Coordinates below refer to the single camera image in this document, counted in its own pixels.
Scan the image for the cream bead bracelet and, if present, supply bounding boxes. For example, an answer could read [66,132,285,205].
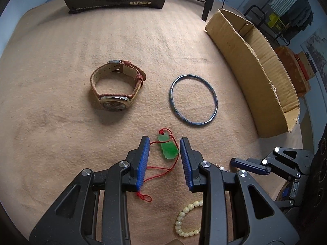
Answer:
[175,200,204,237]

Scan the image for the black tripod legs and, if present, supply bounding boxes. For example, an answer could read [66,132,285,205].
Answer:
[175,0,219,21]

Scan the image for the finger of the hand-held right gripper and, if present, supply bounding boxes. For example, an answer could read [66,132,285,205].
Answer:
[230,147,315,182]

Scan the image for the open cardboard box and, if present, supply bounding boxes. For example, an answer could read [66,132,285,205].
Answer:
[205,8,301,139]

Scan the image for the clothes rack with dark clothes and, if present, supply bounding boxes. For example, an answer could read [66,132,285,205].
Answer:
[244,0,315,47]

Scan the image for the blue bangle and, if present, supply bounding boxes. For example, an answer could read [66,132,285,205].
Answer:
[169,75,219,126]

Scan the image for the green jade pendant red cord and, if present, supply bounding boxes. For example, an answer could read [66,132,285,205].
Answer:
[136,128,179,202]

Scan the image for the framed landscape picture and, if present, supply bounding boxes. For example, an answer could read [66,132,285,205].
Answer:
[301,28,327,75]

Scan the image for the brown patterned wooden box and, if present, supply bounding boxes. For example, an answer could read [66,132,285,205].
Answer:
[275,45,312,98]

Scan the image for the tan blanket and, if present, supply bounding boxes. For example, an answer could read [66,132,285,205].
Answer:
[0,0,307,245]

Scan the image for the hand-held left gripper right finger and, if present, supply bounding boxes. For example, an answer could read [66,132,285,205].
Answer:
[179,137,300,245]

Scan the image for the brown strap wristwatch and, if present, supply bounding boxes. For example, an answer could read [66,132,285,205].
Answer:
[90,60,147,112]

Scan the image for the yellow box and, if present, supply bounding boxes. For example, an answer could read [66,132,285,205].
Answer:
[267,13,286,30]

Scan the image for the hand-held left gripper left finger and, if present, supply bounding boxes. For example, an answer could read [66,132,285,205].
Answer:
[29,136,151,245]

